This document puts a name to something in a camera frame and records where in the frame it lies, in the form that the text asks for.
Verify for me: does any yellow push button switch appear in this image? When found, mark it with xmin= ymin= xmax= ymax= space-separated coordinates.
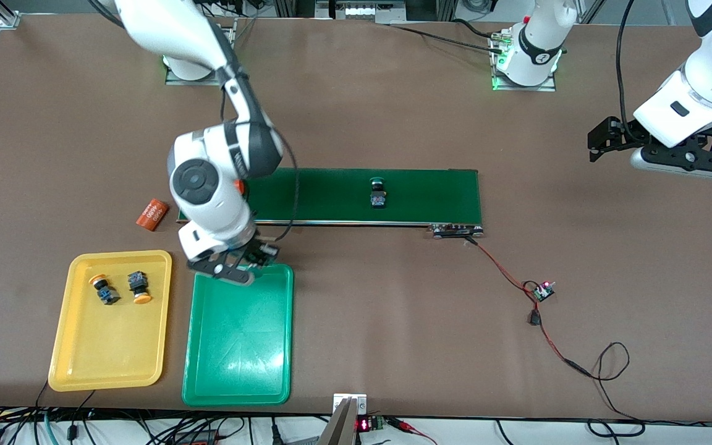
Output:
xmin=88 ymin=274 xmax=121 ymax=306
xmin=127 ymin=271 xmax=153 ymax=305

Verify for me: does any green conveyor belt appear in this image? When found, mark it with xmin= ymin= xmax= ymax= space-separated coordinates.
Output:
xmin=177 ymin=166 xmax=484 ymax=239

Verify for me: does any green plastic tray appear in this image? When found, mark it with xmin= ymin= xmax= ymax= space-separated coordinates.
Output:
xmin=181 ymin=264 xmax=294 ymax=407

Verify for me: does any yellow plastic tray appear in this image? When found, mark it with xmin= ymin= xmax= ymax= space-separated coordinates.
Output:
xmin=48 ymin=250 xmax=172 ymax=392

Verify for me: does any red clip lead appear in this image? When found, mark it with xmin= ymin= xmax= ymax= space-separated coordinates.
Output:
xmin=386 ymin=417 xmax=438 ymax=445

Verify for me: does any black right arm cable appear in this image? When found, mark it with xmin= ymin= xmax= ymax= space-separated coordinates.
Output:
xmin=220 ymin=102 xmax=300 ymax=242

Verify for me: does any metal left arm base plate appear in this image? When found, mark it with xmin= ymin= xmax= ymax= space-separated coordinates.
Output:
xmin=491 ymin=31 xmax=557 ymax=92

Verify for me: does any black cable to arm base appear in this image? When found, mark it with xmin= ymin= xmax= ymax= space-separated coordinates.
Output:
xmin=452 ymin=17 xmax=502 ymax=41
xmin=387 ymin=23 xmax=508 ymax=53

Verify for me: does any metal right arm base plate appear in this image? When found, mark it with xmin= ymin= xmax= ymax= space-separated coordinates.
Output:
xmin=164 ymin=56 xmax=233 ymax=86

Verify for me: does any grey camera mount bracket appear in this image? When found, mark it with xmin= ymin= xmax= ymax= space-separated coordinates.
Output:
xmin=318 ymin=393 xmax=368 ymax=445

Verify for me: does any red and black power wire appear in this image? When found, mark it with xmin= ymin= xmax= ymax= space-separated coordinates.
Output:
xmin=464 ymin=237 xmax=646 ymax=437

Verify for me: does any black cable with inline block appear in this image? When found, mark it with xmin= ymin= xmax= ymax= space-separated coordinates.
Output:
xmin=67 ymin=389 xmax=96 ymax=441

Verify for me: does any silver metal rack frame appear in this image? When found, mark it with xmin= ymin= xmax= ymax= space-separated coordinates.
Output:
xmin=273 ymin=0 xmax=459 ymax=25

